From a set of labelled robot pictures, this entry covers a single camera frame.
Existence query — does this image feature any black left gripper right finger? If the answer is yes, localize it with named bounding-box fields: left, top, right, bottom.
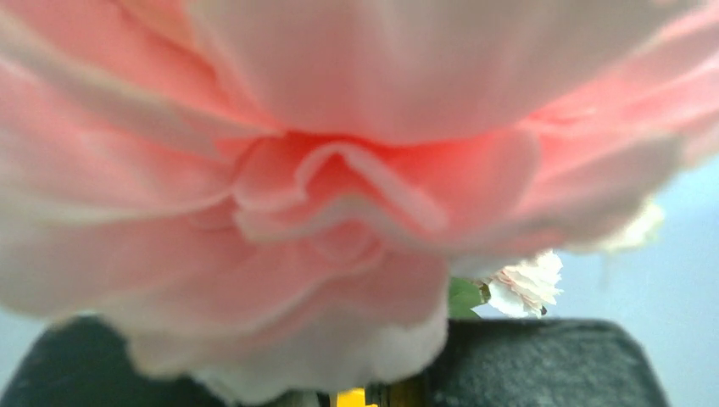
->
left=426, top=320, right=669, bottom=407

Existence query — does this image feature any yellow vase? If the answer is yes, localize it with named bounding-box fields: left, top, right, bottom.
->
left=330, top=376, right=430, bottom=407

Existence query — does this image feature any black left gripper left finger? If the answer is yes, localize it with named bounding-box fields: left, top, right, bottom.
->
left=1, top=317, right=224, bottom=407

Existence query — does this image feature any pink rose bunch in vase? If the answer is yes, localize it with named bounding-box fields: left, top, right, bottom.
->
left=1, top=1, right=718, bottom=404

